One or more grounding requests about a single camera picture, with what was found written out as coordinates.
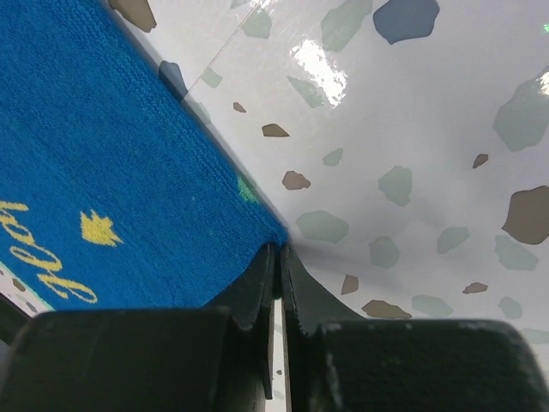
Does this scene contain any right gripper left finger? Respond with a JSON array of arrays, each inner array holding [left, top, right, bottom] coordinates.
[[1, 245, 275, 411]]

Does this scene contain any yellow green patterned towel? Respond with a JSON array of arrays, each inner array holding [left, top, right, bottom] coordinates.
[[1, 1, 287, 310]]

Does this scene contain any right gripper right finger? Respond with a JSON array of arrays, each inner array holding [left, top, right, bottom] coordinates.
[[280, 246, 548, 411]]

